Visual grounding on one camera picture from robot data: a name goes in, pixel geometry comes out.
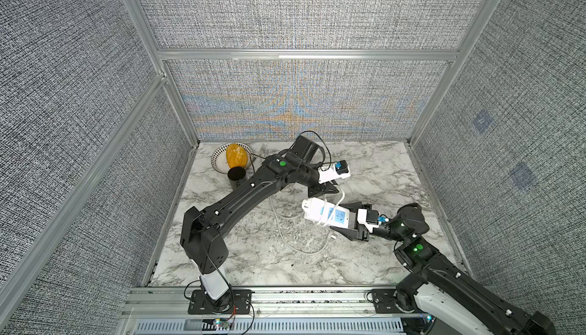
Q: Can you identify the yellow mesh sponge ball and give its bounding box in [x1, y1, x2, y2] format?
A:
[225, 143, 250, 169]

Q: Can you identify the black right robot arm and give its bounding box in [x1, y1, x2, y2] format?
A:
[331, 202, 556, 334]

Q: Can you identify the white power cord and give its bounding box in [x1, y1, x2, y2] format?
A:
[267, 183, 346, 256]

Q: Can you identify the white patterned bowl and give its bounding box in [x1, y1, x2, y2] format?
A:
[211, 143, 253, 174]

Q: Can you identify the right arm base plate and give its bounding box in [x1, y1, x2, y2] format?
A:
[365, 289, 425, 316]

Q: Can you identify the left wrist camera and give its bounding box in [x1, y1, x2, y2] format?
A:
[318, 160, 351, 183]

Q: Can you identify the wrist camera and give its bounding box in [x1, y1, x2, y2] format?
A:
[356, 208, 381, 234]
[318, 160, 351, 183]

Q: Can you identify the silver fork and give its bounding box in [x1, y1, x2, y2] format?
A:
[256, 143, 267, 157]

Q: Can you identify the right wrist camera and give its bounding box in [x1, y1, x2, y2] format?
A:
[356, 208, 381, 234]

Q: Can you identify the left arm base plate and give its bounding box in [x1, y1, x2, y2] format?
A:
[188, 289, 253, 316]

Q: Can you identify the white blue power strip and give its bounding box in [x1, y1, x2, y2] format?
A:
[302, 198, 349, 228]

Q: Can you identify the aluminium rail frame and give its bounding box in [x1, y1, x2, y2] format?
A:
[118, 285, 468, 335]

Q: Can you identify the black cup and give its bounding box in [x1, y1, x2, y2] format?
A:
[227, 166, 247, 191]

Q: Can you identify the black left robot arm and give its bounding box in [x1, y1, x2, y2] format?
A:
[179, 135, 339, 307]

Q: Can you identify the grey slotted cable duct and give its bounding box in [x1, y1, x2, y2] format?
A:
[131, 318, 405, 334]

